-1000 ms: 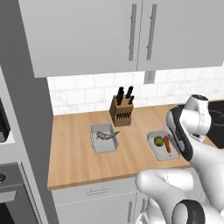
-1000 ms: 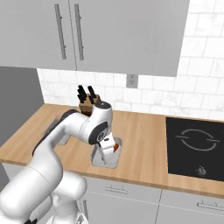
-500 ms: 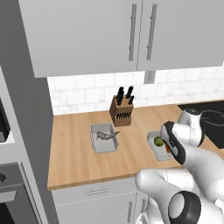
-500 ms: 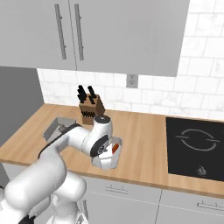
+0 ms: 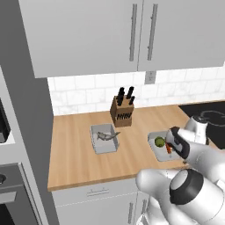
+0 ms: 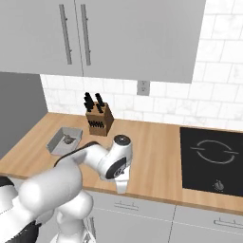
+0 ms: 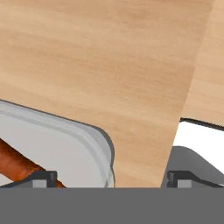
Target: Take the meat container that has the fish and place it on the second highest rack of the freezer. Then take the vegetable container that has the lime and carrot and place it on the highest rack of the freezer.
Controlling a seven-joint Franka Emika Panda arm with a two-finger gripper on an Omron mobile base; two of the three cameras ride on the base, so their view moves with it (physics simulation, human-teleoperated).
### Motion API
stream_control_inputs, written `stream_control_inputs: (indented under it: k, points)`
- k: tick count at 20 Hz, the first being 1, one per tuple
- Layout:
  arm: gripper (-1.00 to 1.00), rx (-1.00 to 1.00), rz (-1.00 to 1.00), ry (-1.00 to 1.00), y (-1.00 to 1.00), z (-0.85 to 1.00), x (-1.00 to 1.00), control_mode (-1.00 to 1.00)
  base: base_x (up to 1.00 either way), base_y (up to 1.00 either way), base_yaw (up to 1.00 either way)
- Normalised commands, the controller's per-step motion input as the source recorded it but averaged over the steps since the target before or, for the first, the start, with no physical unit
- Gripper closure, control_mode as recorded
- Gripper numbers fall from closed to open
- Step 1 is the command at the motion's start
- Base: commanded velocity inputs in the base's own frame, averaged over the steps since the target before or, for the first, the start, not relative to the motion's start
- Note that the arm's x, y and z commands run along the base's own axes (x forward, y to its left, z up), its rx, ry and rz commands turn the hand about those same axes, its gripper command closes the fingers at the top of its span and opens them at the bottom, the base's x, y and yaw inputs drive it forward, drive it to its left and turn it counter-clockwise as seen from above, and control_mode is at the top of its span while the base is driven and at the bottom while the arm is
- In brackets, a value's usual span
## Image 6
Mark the grey fridge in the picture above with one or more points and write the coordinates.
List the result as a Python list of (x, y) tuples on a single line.
[(19, 110)]

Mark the black hob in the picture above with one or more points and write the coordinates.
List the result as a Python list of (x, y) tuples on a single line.
[(212, 161)]

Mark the grey meat container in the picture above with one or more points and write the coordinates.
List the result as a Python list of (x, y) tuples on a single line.
[(57, 144)]

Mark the grey fish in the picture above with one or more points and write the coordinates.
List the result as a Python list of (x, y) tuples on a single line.
[(69, 138)]

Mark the grey wall outlet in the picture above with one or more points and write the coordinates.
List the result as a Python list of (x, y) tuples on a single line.
[(143, 88)]

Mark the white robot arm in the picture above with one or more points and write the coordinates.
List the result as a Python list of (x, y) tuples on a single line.
[(63, 177)]

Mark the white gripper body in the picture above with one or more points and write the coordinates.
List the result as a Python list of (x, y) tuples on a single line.
[(122, 185)]

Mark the grey upper cupboard door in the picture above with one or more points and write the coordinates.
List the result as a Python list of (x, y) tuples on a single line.
[(142, 38), (31, 34)]

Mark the wooden knife block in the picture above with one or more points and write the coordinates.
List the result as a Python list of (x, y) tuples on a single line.
[(101, 121)]

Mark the grey lower cupboard door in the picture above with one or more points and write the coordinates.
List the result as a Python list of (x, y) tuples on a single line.
[(205, 235), (133, 229)]

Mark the grey cupboard door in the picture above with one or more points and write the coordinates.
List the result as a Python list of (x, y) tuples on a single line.
[(31, 34), (133, 229), (205, 235), (142, 38)]

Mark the grey drawer front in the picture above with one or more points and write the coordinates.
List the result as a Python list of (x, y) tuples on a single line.
[(202, 220), (148, 207)]

